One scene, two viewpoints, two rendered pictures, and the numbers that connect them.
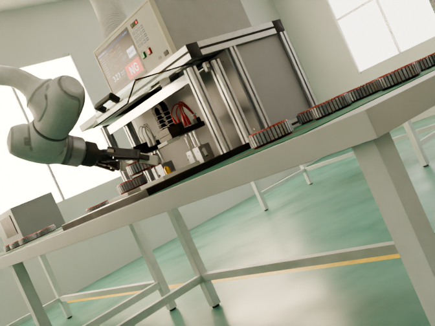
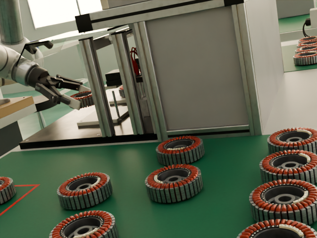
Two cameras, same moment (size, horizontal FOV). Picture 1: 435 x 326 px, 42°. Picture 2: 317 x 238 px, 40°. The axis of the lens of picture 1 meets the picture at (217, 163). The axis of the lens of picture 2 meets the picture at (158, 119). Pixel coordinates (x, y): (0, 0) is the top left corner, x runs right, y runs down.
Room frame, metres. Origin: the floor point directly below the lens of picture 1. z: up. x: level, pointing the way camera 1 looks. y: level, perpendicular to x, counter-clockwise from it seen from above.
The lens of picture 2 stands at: (1.31, -1.17, 1.13)
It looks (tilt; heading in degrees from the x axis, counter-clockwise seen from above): 16 degrees down; 62
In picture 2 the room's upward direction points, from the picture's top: 12 degrees counter-clockwise
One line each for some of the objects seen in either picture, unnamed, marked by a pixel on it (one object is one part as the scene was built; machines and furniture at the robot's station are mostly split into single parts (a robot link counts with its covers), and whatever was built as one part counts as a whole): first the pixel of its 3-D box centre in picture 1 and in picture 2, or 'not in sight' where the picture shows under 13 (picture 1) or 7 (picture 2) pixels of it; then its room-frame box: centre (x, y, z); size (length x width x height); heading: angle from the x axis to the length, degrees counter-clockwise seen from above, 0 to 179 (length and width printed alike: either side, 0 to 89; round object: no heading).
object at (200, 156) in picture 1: (200, 154); (145, 105); (1.93, 0.04, 0.80); 0.07 x 0.05 x 0.06; 38
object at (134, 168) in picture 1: (144, 164); (84, 99); (1.79, 0.21, 0.84); 0.11 x 0.11 x 0.04
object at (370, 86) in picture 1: (362, 91); (173, 182); (1.69, -0.48, 0.77); 0.11 x 0.11 x 0.04
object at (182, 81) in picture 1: (144, 107); (131, 30); (1.99, 0.15, 1.03); 0.62 x 0.01 x 0.03; 38
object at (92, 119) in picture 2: (169, 174); (106, 115); (1.84, 0.16, 0.78); 0.15 x 0.15 x 0.01; 38
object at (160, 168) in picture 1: (164, 171); not in sight; (2.12, 0.19, 0.80); 0.07 x 0.05 x 0.06; 38
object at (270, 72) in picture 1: (275, 84); (198, 77); (1.92, -0.29, 0.91); 0.28 x 0.03 x 0.32; 128
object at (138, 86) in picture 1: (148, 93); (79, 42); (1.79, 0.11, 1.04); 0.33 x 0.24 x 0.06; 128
